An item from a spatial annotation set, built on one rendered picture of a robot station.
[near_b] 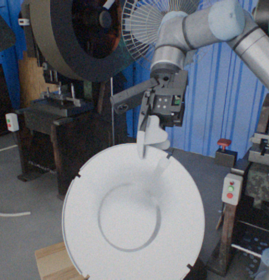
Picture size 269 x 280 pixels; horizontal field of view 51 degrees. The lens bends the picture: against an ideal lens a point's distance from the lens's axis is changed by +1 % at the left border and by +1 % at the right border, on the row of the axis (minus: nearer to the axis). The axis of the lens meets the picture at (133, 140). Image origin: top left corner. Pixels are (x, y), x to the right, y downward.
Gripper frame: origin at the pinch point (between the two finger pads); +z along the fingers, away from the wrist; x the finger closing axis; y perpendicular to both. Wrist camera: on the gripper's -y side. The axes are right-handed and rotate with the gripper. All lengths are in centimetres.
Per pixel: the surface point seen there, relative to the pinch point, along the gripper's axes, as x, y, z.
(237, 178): 84, 26, -23
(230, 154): 85, 22, -36
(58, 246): 79, -51, 23
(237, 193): 87, 27, -17
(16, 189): 158, -143, -10
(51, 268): 70, -47, 32
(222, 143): 82, 18, -40
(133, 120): 238, -82, -125
